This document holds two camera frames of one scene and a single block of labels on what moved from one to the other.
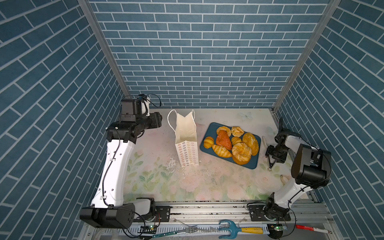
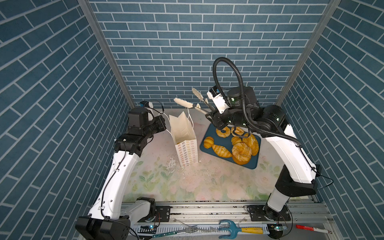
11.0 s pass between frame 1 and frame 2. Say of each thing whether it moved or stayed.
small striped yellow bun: stayed
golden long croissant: stayed
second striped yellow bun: stayed
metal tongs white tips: moved
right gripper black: moved
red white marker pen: stayed
